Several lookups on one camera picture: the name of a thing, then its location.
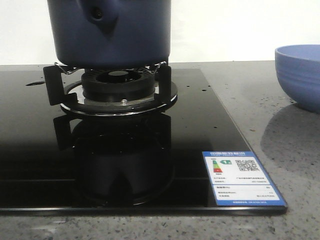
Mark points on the dark blue cooking pot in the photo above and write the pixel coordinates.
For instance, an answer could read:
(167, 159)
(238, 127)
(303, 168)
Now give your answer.
(110, 34)

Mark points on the light blue plastic bowl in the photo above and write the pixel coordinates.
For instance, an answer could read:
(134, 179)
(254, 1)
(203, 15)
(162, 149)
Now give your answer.
(298, 73)

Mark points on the black pot support grate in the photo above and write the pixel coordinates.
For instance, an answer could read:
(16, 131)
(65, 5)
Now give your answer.
(55, 86)

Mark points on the black round gas burner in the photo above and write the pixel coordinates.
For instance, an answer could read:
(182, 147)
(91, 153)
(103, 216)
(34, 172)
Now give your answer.
(115, 93)

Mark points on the blue white energy label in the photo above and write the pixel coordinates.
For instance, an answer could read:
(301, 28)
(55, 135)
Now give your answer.
(237, 178)

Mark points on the black glass gas stove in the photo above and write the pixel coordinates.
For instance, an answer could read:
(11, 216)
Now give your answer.
(52, 163)

